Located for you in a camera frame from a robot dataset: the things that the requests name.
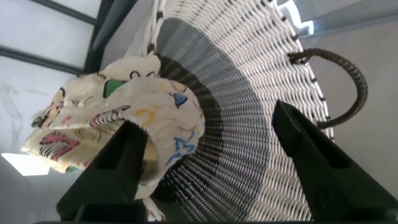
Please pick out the white curtain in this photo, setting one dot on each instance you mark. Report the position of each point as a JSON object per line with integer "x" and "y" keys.
{"x": 357, "y": 7}

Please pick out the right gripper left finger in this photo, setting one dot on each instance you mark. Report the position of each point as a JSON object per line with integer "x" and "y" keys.
{"x": 109, "y": 180}

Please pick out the cream printed garment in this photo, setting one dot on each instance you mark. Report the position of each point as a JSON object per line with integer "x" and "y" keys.
{"x": 140, "y": 99}

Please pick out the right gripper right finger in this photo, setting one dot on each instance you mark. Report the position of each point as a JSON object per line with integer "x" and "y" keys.
{"x": 335, "y": 186}

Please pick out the white laundry basket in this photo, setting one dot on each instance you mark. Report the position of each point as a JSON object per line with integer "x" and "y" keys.
{"x": 248, "y": 62}

